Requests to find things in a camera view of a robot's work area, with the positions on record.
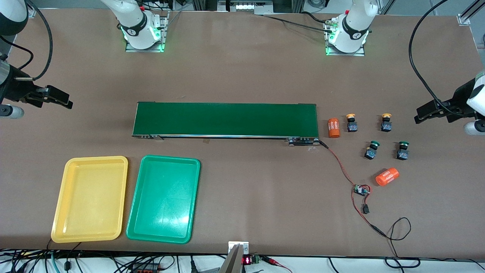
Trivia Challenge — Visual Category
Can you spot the black red power strip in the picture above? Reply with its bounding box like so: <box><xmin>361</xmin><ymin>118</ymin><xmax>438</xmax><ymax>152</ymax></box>
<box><xmin>131</xmin><ymin>263</ymin><xmax>167</xmax><ymax>273</ymax></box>

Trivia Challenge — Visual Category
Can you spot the silver metal clamp bracket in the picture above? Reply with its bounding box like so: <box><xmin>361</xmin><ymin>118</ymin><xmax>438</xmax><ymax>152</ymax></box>
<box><xmin>228</xmin><ymin>241</ymin><xmax>249</xmax><ymax>254</ymax></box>

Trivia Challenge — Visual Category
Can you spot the green conveyor belt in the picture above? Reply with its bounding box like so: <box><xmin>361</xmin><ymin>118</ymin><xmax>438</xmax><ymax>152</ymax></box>
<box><xmin>131</xmin><ymin>101</ymin><xmax>322</xmax><ymax>146</ymax></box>

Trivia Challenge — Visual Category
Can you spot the green plastic tray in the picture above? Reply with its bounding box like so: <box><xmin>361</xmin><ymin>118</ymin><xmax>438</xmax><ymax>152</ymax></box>
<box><xmin>126</xmin><ymin>155</ymin><xmax>201</xmax><ymax>244</ymax></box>

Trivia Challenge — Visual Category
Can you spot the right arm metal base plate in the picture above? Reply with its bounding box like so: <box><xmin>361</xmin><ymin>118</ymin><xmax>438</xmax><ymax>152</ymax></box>
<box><xmin>125</xmin><ymin>17</ymin><xmax>169</xmax><ymax>53</ymax></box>

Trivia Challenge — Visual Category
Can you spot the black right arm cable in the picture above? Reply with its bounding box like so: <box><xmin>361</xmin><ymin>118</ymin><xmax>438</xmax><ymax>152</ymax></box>
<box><xmin>0</xmin><ymin>0</ymin><xmax>53</xmax><ymax>81</ymax></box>

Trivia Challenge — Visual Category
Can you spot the yellow plastic tray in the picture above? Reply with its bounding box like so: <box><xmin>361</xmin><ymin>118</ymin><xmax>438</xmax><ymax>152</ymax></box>
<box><xmin>51</xmin><ymin>156</ymin><xmax>128</xmax><ymax>243</ymax></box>

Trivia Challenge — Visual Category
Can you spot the red alligator clip lead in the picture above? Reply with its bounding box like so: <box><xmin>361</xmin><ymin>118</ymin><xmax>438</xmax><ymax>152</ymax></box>
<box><xmin>261</xmin><ymin>256</ymin><xmax>293</xmax><ymax>273</ymax></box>

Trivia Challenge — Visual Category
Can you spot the aluminium frame post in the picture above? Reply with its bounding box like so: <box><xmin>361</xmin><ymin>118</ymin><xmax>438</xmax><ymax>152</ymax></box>
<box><xmin>457</xmin><ymin>0</ymin><xmax>485</xmax><ymax>26</ymax></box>

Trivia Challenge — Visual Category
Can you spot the black base power cable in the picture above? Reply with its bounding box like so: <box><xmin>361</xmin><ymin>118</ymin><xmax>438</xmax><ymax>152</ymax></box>
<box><xmin>261</xmin><ymin>11</ymin><xmax>336</xmax><ymax>33</ymax></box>

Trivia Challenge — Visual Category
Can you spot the grey metal stand pole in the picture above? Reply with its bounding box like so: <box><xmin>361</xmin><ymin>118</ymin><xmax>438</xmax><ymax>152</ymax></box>
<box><xmin>219</xmin><ymin>245</ymin><xmax>243</xmax><ymax>273</ymax></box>

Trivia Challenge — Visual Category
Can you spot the green push button switch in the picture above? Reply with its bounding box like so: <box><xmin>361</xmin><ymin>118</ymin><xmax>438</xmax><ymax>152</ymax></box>
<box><xmin>396</xmin><ymin>141</ymin><xmax>410</xmax><ymax>160</ymax></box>
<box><xmin>364</xmin><ymin>141</ymin><xmax>380</xmax><ymax>160</ymax></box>

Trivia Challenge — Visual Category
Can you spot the thin black looped cable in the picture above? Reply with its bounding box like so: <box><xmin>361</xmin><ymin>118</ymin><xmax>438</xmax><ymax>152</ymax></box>
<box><xmin>383</xmin><ymin>217</ymin><xmax>421</xmax><ymax>269</ymax></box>

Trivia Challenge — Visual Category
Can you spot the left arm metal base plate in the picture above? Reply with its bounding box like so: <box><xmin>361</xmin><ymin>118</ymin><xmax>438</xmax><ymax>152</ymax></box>
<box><xmin>325</xmin><ymin>19</ymin><xmax>365</xmax><ymax>56</ymax></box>

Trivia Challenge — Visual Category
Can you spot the red black twisted wire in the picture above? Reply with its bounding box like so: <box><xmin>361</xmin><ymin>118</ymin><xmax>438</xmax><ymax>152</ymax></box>
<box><xmin>318</xmin><ymin>140</ymin><xmax>388</xmax><ymax>238</ymax></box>

